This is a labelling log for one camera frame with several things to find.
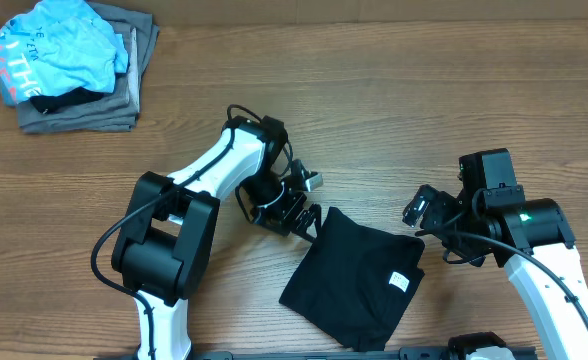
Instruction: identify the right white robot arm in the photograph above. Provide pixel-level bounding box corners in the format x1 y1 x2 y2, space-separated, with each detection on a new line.
403 148 588 359

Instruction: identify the small black garment in pile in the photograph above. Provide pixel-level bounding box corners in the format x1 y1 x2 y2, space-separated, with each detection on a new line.
29 87 104 114

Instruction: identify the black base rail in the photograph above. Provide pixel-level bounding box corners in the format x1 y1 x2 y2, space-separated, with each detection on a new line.
93 346 540 360

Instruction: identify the black t-shirt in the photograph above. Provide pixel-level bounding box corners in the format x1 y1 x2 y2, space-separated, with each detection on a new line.
279 207 425 352

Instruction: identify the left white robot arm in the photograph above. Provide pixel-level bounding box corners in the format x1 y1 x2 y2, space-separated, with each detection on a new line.
109 116 323 359

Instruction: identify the folded grey garment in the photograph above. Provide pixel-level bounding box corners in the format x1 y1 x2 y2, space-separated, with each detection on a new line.
16 2 159 133

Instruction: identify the light blue printed t-shirt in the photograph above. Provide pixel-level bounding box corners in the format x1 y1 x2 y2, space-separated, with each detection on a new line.
0 0 129 106

